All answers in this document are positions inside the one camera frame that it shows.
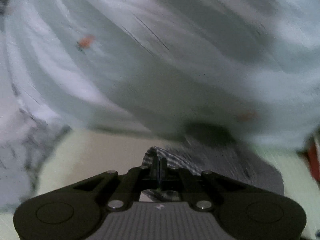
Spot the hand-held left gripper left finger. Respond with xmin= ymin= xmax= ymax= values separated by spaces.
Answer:
xmin=71 ymin=152 xmax=159 ymax=211

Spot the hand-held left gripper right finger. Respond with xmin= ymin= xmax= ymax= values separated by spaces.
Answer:
xmin=159 ymin=157 xmax=251 ymax=212

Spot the blue checked shirt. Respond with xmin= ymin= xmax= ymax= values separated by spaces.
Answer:
xmin=140 ymin=135 xmax=285 ymax=203

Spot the green grid bed sheet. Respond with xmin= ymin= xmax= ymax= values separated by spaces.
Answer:
xmin=0 ymin=127 xmax=320 ymax=240

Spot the carrot print quilt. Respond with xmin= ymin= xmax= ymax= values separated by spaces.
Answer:
xmin=0 ymin=0 xmax=320 ymax=150

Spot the red textured garment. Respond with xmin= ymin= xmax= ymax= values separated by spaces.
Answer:
xmin=306 ymin=135 xmax=320 ymax=178

